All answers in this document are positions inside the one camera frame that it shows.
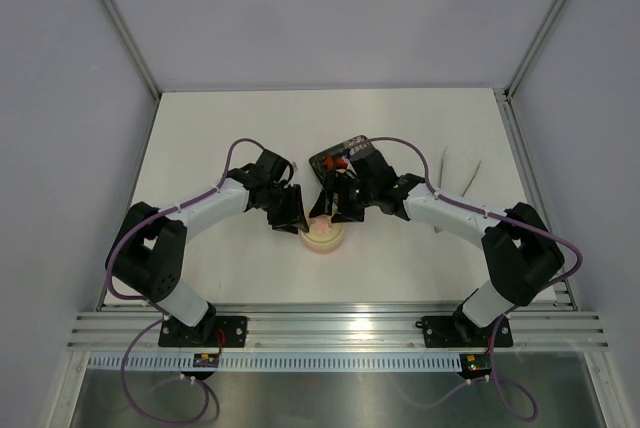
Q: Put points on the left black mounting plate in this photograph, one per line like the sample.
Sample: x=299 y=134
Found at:
x=228 y=331

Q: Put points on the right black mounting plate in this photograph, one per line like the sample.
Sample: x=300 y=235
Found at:
x=449 y=331

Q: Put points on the black mounting plate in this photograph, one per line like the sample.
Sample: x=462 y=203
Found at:
x=228 y=331
x=449 y=331

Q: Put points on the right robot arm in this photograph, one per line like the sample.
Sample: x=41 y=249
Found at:
x=519 y=255

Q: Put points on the black patterned square plate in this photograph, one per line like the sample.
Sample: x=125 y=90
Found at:
x=356 y=146

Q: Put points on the aluminium rail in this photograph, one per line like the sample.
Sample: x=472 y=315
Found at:
x=357 y=327

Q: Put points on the pink and cream lunch bowl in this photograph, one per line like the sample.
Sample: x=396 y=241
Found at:
x=321 y=247

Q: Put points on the aluminium frame post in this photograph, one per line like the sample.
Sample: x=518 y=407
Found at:
x=535 y=46
x=124 y=35

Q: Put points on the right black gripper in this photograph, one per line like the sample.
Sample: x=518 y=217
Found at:
x=337 y=183

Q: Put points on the metal tongs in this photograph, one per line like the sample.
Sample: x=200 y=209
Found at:
x=457 y=175

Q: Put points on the right aluminium frame post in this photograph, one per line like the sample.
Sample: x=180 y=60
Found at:
x=535 y=46

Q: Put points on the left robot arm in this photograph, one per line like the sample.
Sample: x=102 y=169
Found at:
x=148 y=252

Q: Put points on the left aluminium frame post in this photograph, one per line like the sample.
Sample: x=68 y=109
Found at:
x=124 y=35

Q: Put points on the white slotted cable duct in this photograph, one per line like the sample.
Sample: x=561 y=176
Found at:
x=280 y=362

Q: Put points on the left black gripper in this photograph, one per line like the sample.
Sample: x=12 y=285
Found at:
x=293 y=219

